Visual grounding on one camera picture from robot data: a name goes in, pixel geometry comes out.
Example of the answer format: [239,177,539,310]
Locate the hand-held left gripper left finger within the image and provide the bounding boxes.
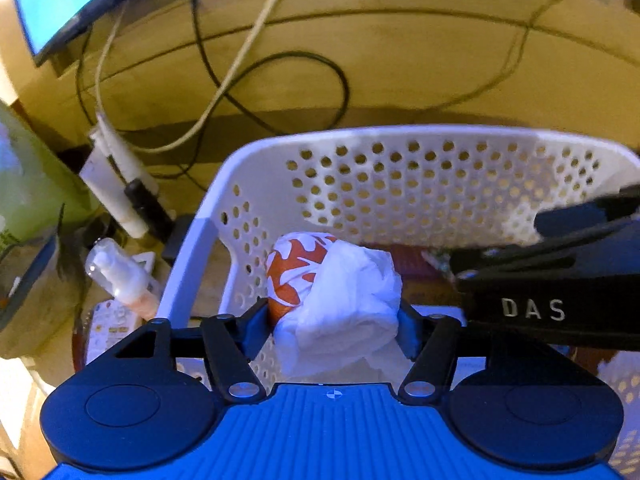
[112,297,271,404]

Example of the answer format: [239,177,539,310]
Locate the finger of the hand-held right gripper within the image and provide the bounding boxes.
[534,185,640,242]

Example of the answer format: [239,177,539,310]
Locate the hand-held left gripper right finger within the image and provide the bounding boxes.
[397,305,466,406]

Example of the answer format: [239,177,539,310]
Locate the white orange wrapper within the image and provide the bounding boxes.
[265,231,405,378]

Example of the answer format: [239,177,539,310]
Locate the white perforated plastic basket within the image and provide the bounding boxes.
[159,126,640,466]

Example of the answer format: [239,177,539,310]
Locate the floral orange packet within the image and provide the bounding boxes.
[400,245,466,308]

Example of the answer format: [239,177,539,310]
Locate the small clear spray bottle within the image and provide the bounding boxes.
[85,237,161,321]

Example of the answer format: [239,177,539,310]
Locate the white printed box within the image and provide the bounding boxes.
[75,300,147,368]

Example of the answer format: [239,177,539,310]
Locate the black power plug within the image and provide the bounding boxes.
[124,178,173,242]

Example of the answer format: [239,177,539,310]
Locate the white power strip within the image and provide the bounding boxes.
[79,115,161,238]

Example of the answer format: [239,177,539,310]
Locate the green translucent container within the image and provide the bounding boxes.
[0,100,101,243]

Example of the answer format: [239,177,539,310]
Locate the flat screen television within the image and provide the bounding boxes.
[12,0,151,68]

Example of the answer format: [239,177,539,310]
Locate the thin black cable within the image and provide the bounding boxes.
[345,0,568,113]

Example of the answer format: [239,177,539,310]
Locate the looped black cable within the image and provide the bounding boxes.
[75,10,349,181]

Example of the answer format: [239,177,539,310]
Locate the white cable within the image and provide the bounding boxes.
[92,0,302,156]

